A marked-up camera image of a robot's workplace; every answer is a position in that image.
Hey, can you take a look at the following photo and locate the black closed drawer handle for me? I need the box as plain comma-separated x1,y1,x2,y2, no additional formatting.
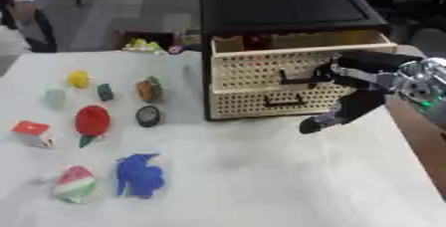
263,93,309,108

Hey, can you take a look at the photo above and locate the blue packaged toy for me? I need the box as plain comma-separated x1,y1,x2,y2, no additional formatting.
112,152,167,200

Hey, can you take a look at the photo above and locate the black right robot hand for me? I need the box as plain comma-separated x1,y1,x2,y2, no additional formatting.
298,50,425,135

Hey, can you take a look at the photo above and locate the pale perforated closed drawer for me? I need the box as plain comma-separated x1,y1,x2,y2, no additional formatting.
207,83,357,120

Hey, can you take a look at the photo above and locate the black cabinet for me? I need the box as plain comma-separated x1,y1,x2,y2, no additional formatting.
198,0,392,121

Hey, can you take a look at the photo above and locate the black round tape roll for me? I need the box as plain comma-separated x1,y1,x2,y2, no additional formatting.
133,105,164,128

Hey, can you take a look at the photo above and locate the person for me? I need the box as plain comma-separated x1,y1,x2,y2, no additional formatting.
0,0,60,54

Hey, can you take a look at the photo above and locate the yellow toy duck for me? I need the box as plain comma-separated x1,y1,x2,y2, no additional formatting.
66,70,93,90

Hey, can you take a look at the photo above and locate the dark green small block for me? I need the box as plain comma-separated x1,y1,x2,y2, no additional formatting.
96,83,115,103

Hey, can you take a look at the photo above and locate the red and white box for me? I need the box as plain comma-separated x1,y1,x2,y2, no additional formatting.
10,119,56,149

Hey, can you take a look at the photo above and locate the pale green round object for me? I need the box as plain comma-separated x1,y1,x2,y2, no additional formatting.
42,88,69,109

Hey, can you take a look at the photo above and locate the orange and green toy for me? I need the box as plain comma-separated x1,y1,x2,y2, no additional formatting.
135,76,164,104

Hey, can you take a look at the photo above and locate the red round toy fruit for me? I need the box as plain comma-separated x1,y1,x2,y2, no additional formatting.
73,105,113,149

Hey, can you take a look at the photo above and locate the red white green packaged toy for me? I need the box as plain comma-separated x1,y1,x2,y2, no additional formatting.
50,165,100,204

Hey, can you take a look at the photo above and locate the brown box with toys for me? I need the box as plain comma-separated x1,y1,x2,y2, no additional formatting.
111,29,180,56

